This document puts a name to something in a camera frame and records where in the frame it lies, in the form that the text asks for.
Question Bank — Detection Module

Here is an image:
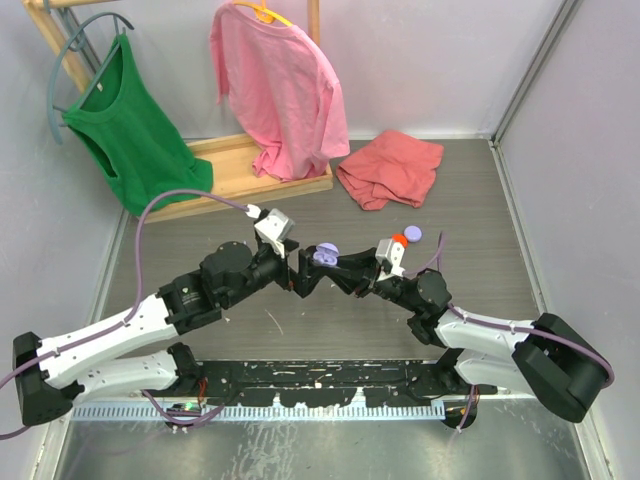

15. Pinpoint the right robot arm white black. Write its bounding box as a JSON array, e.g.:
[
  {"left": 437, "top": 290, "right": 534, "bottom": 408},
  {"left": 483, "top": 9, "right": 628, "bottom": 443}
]
[{"left": 327, "top": 240, "right": 615, "bottom": 423}]

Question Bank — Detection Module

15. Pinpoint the green tank top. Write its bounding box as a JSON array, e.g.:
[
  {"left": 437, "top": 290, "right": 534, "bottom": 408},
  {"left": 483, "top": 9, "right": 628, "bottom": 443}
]
[{"left": 62, "top": 34, "right": 214, "bottom": 216}]

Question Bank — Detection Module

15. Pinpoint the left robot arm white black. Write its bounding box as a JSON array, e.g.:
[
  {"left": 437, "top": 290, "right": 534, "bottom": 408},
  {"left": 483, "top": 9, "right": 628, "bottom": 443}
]
[{"left": 13, "top": 242, "right": 338, "bottom": 427}]

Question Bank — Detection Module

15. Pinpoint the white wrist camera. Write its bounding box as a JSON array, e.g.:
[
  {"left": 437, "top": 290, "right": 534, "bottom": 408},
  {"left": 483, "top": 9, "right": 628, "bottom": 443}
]
[
  {"left": 254, "top": 208, "right": 295, "bottom": 258},
  {"left": 375, "top": 238, "right": 406, "bottom": 277}
]

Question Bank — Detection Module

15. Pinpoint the lilac round charging case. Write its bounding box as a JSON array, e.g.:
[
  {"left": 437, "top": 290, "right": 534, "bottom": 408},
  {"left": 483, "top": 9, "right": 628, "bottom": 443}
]
[{"left": 312, "top": 242, "right": 340, "bottom": 268}]

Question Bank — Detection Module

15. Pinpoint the coral folded cloth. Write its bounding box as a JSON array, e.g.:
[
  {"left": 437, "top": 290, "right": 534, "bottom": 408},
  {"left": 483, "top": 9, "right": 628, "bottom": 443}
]
[{"left": 336, "top": 130, "right": 444, "bottom": 211}]

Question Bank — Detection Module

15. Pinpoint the orange round charging case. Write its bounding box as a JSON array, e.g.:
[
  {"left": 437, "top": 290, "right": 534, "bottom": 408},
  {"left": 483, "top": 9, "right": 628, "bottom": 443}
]
[{"left": 392, "top": 234, "right": 409, "bottom": 248}]

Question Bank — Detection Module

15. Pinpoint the white slotted cable duct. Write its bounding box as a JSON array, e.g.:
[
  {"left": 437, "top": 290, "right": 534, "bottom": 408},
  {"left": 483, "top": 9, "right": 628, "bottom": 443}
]
[{"left": 71, "top": 400, "right": 446, "bottom": 422}]

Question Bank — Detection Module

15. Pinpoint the aluminium corner post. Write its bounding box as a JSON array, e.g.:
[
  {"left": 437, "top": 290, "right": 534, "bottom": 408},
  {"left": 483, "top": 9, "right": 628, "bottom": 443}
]
[{"left": 490, "top": 0, "right": 583, "bottom": 146}]

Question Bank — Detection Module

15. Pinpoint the lilac earbud charging case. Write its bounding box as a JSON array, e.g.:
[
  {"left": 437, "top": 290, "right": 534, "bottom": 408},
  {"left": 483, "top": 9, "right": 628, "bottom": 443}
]
[{"left": 403, "top": 225, "right": 423, "bottom": 243}]

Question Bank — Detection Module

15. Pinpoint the grey-blue hanger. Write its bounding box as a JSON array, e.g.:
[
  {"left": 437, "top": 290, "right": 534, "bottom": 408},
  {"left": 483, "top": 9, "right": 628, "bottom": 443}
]
[{"left": 46, "top": 12, "right": 136, "bottom": 146}]

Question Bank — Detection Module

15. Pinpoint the pink t-shirt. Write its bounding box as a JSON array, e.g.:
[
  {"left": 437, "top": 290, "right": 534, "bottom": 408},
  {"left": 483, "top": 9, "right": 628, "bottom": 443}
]
[{"left": 209, "top": 2, "right": 350, "bottom": 181}]

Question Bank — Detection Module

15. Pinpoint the yellow hanger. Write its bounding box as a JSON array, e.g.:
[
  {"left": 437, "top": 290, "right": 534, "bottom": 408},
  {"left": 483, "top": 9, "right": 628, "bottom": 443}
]
[{"left": 232, "top": 0, "right": 293, "bottom": 27}]

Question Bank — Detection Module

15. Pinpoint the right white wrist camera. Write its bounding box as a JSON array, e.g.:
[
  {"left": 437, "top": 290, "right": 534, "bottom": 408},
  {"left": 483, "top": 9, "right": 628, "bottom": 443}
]
[{"left": 375, "top": 238, "right": 406, "bottom": 277}]

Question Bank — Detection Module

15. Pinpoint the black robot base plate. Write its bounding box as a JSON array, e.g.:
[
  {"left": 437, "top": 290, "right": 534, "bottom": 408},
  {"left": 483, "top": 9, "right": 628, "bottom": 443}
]
[{"left": 151, "top": 360, "right": 471, "bottom": 408}]

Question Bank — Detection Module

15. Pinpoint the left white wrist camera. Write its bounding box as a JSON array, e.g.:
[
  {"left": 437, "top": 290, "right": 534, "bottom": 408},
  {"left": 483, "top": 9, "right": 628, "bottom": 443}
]
[{"left": 254, "top": 208, "right": 295, "bottom": 258}]

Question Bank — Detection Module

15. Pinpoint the wooden clothes rack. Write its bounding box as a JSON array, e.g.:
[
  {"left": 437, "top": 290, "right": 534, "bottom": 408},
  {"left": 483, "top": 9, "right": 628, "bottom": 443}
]
[{"left": 23, "top": 1, "right": 334, "bottom": 204}]

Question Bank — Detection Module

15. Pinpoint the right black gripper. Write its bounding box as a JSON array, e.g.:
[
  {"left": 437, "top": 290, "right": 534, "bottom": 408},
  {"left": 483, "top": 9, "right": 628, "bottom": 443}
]
[{"left": 325, "top": 246, "right": 421, "bottom": 314}]

